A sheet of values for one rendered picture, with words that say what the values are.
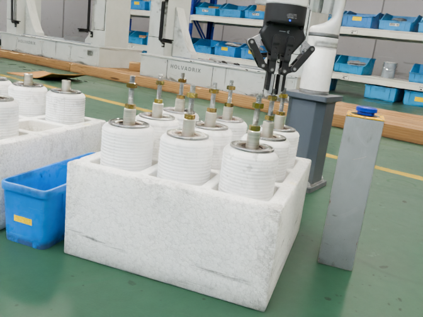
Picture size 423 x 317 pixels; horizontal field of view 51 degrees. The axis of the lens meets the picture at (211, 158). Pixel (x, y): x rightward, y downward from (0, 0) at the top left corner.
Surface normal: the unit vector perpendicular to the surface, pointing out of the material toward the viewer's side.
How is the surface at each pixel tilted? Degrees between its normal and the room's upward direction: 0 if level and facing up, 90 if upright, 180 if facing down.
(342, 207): 90
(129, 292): 0
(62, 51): 90
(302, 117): 90
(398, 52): 90
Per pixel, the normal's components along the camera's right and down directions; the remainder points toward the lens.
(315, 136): 0.17, 0.26
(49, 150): 0.94, 0.19
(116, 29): 0.81, 0.24
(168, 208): -0.33, 0.20
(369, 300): 0.11, -0.96
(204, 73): -0.58, 0.14
